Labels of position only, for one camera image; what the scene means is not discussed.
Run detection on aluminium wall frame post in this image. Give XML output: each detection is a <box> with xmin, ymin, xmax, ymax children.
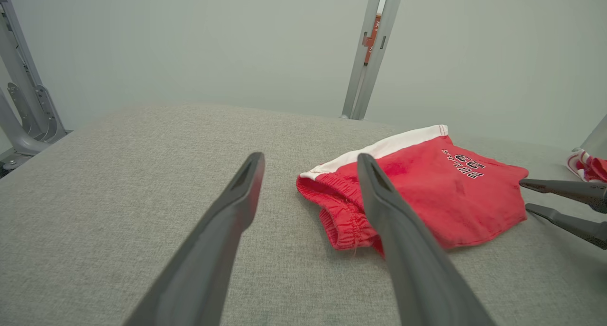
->
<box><xmin>340</xmin><ymin>0</ymin><xmax>406</xmax><ymax>121</ymax></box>

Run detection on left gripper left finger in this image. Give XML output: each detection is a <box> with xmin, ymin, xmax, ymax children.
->
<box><xmin>122</xmin><ymin>152</ymin><xmax>266</xmax><ymax>326</ymax></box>

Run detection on orange tag on post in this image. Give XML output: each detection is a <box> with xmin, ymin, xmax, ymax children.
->
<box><xmin>362</xmin><ymin>14</ymin><xmax>383</xmax><ymax>65</ymax></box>

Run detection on grey metal frame with brackets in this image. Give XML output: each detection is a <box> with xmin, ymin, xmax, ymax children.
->
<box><xmin>0</xmin><ymin>0</ymin><xmax>72</xmax><ymax>172</ymax></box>

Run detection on grey fabric padded surface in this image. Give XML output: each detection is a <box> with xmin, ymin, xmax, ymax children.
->
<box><xmin>0</xmin><ymin>103</ymin><xmax>607</xmax><ymax>326</ymax></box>

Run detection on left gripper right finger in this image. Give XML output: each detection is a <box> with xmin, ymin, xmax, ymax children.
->
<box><xmin>357</xmin><ymin>153</ymin><xmax>496</xmax><ymax>326</ymax></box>

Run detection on red shorts with white stripe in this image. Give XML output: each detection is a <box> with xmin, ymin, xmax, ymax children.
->
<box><xmin>296</xmin><ymin>124</ymin><xmax>530</xmax><ymax>258</ymax></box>

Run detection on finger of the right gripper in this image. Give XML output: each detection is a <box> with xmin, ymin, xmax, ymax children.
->
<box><xmin>525</xmin><ymin>203</ymin><xmax>607</xmax><ymax>250</ymax></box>
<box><xmin>519</xmin><ymin>178</ymin><xmax>607</xmax><ymax>214</ymax></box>

